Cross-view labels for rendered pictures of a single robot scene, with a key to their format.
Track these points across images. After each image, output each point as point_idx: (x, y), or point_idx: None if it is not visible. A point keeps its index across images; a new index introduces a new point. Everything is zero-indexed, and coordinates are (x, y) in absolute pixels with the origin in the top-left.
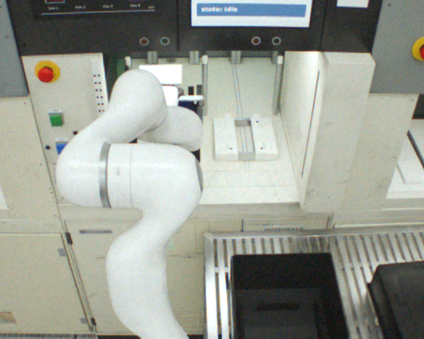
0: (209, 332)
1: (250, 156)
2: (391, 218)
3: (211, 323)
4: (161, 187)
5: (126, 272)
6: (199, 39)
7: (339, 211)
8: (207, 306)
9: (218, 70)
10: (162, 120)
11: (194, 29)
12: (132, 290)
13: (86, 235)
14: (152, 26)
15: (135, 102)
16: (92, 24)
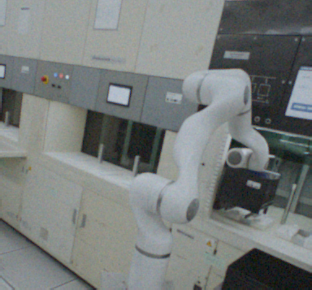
0: (215, 288)
1: (300, 241)
2: None
3: (219, 287)
4: (225, 84)
5: (189, 121)
6: (287, 123)
7: None
8: (223, 281)
9: (304, 219)
10: (244, 110)
11: (286, 117)
12: (187, 130)
13: (179, 234)
14: (264, 111)
15: (233, 71)
16: None
